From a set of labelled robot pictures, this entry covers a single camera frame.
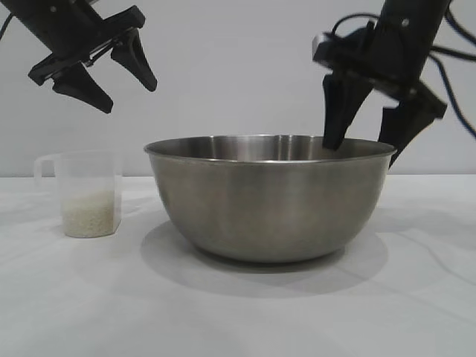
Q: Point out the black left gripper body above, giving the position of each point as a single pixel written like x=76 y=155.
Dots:
x=65 y=35

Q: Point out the white rice grains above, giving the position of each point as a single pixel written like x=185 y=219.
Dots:
x=87 y=215

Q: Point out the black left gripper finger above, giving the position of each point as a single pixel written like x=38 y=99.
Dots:
x=82 y=91
x=135 y=64

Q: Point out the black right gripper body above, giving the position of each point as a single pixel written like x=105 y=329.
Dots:
x=405 y=44

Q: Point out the stainless steel mixing bowl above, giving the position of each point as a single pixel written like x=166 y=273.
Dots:
x=267 y=204

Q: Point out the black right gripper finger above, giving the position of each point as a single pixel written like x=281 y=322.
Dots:
x=409 y=119
x=336 y=111

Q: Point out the translucent plastic measuring cup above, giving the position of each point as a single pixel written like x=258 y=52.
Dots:
x=93 y=175

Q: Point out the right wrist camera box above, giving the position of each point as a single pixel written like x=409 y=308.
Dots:
x=320 y=41

